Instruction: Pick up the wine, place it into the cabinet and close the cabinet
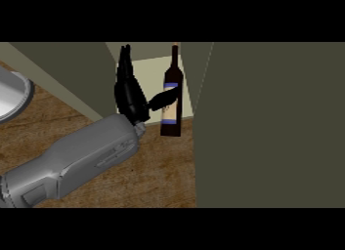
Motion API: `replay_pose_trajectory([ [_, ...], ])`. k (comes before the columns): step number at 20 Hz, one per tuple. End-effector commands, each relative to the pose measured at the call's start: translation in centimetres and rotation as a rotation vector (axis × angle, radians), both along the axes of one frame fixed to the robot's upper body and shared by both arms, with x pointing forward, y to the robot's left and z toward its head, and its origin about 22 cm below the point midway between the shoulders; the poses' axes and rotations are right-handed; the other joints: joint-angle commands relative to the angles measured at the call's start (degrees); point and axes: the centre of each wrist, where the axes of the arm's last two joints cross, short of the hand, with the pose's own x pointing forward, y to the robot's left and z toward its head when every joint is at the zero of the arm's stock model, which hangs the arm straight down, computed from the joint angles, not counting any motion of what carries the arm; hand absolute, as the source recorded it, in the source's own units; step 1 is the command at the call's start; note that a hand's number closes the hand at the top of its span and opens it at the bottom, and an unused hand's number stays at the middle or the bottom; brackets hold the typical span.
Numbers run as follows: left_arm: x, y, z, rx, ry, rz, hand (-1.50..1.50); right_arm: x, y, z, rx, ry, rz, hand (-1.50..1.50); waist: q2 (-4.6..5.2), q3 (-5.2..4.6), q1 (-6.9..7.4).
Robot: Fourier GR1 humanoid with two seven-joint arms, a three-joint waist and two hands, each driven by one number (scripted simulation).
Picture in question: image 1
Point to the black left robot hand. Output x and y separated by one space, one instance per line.
129 94

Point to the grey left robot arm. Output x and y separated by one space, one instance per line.
79 153

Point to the dark wine bottle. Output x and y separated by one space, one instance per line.
171 78

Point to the olive cabinet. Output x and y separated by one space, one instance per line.
73 71

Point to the dark olive cabinet door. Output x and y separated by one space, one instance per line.
276 127

